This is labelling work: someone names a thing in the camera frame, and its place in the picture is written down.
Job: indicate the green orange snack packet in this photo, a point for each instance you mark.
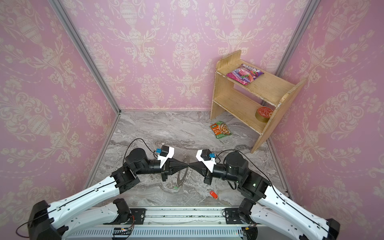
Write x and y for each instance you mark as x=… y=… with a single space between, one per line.
x=220 y=129

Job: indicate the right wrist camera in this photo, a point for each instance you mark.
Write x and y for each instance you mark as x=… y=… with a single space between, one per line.
x=207 y=158

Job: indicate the red key tag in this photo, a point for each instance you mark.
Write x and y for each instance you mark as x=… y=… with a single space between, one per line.
x=213 y=194

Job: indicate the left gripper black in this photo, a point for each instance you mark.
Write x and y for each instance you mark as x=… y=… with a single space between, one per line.
x=170 y=166

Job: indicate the aluminium corner post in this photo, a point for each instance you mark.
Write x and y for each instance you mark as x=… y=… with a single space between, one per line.
x=297 y=35
x=75 y=36

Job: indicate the wooden shelf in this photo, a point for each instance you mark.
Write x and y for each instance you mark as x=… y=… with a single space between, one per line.
x=242 y=101

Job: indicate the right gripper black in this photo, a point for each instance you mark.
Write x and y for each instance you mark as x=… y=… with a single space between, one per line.
x=207 y=169

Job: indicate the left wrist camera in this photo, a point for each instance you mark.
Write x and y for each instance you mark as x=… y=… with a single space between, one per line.
x=164 y=153

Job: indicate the pink snack bag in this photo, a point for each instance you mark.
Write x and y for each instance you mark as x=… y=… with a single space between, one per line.
x=245 y=74

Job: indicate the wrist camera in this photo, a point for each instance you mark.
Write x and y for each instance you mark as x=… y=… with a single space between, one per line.
x=164 y=153
x=207 y=158

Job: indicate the red round tin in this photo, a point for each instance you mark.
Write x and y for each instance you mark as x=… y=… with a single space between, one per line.
x=263 y=114

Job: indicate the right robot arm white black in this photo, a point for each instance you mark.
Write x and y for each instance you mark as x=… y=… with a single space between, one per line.
x=263 y=203

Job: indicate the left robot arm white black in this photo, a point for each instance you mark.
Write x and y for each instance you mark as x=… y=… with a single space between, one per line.
x=55 y=221

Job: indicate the aluminium corner post right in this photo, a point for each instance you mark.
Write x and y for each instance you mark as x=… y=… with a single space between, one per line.
x=297 y=35

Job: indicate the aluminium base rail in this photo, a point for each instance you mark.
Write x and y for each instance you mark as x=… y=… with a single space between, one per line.
x=194 y=223

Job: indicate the aluminium corner post left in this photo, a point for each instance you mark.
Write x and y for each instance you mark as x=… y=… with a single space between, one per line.
x=75 y=36

